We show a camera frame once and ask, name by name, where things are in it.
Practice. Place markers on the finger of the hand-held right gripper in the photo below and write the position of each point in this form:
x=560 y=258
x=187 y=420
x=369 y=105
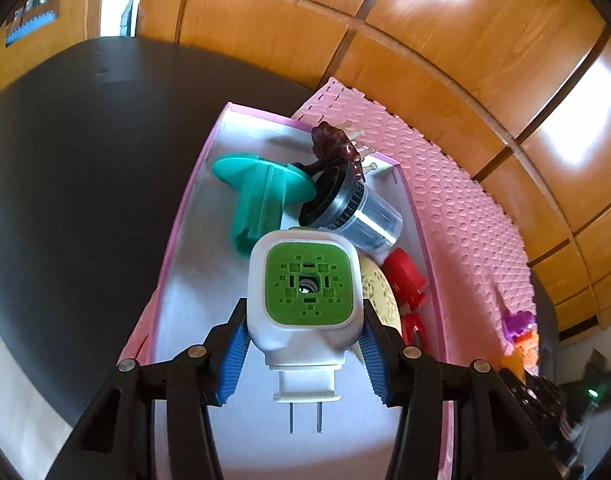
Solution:
x=533 y=395

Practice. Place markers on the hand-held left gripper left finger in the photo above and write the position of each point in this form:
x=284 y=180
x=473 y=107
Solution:
x=235 y=355

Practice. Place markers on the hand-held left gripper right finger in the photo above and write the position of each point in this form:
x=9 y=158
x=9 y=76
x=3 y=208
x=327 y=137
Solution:
x=375 y=355

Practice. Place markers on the shiny red cylinder bottle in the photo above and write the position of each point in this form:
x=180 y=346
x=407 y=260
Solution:
x=413 y=327

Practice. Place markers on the pink storage box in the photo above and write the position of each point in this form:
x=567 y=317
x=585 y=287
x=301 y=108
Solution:
x=195 y=310

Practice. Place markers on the beige carved vase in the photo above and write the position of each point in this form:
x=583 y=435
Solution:
x=380 y=290

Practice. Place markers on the white green plug-in device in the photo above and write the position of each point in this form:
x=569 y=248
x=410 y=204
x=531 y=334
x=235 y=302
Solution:
x=305 y=340

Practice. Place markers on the green plastic spool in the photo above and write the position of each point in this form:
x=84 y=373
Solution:
x=255 y=200

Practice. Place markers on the yellow mouse-shaped toy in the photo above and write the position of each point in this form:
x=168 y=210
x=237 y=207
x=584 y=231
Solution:
x=513 y=365

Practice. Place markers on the orange perforated cube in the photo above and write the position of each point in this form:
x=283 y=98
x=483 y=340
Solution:
x=528 y=345

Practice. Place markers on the purple perforated toy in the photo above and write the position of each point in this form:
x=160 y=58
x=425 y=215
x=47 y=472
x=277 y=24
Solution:
x=515 y=325

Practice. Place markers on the matte red plastic piece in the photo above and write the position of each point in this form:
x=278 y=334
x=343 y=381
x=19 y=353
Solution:
x=403 y=272

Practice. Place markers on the black clear cylinder jar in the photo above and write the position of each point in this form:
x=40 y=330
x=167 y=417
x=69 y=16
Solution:
x=370 y=220

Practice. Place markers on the pink foam mat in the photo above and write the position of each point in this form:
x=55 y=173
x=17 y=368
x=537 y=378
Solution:
x=460 y=210

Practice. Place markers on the brown hairbrush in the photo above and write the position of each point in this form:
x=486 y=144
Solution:
x=330 y=140

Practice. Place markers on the black padded massage table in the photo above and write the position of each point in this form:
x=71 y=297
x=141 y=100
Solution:
x=85 y=160

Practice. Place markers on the wooden wardrobe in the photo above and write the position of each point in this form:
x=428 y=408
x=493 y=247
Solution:
x=435 y=35

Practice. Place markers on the blue foam tile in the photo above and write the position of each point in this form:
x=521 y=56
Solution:
x=30 y=27

